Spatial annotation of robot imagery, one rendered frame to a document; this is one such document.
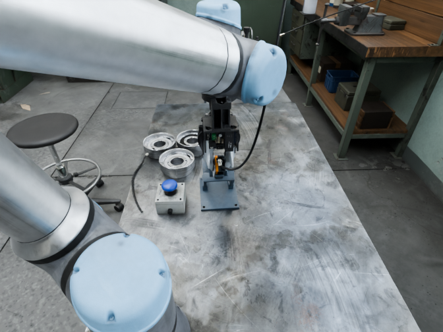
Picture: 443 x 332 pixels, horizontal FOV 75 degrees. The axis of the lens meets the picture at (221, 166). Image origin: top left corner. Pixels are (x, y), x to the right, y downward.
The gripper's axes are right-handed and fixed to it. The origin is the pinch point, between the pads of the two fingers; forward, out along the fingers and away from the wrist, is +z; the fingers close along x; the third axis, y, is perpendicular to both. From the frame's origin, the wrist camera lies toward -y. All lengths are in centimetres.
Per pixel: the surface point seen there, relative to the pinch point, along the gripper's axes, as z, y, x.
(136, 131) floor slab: 92, -176, -61
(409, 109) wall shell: 57, -130, 156
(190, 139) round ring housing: 9.8, -27.3, -7.6
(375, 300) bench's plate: 11.9, 30.6, 27.8
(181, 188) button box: 7.4, -0.4, -9.7
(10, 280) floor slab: 92, -33, -104
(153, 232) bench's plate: 11.9, 10.0, -16.5
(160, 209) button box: 10.2, 4.2, -15.2
